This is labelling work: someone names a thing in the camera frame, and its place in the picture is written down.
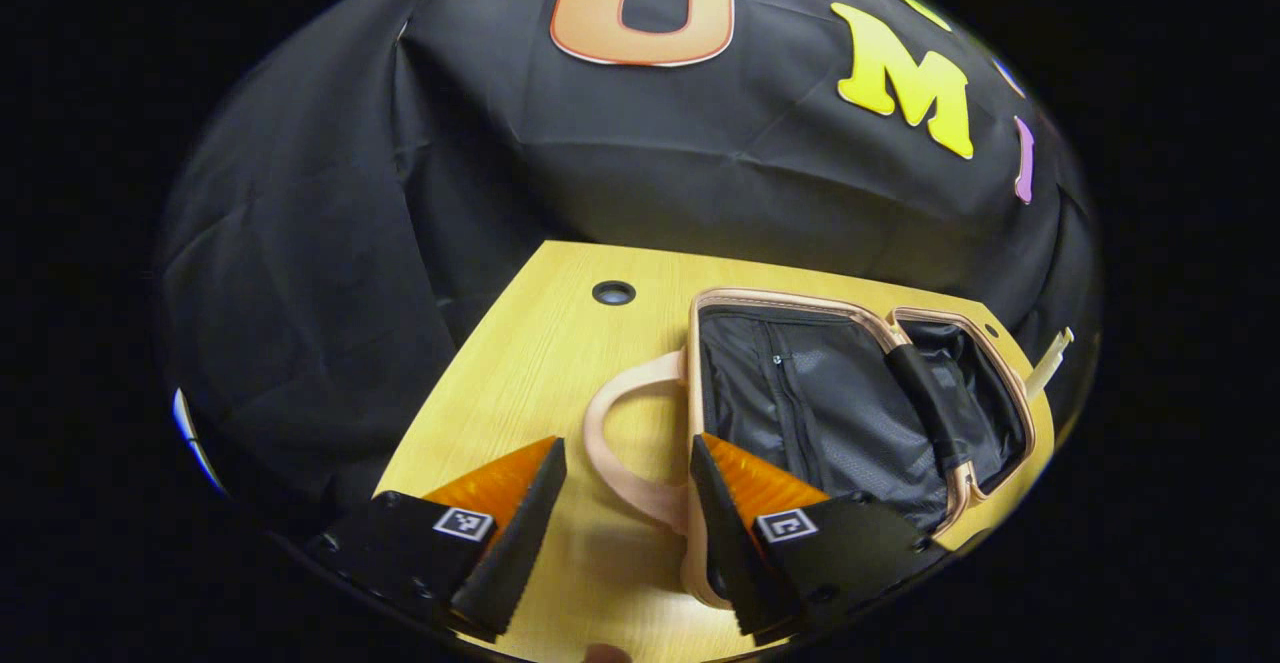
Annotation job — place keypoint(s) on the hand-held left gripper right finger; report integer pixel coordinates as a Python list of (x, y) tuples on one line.
[(730, 543)]

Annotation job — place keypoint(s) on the pink suitcase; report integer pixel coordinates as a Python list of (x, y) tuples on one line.
[(800, 403)]

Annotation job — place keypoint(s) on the white pump bottle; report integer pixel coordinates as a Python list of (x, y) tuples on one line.
[(1045, 368)]

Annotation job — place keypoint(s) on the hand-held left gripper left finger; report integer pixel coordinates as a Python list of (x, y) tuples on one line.
[(515, 543)]

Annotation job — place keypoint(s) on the black backdrop cloth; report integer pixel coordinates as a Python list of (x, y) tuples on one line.
[(450, 173)]

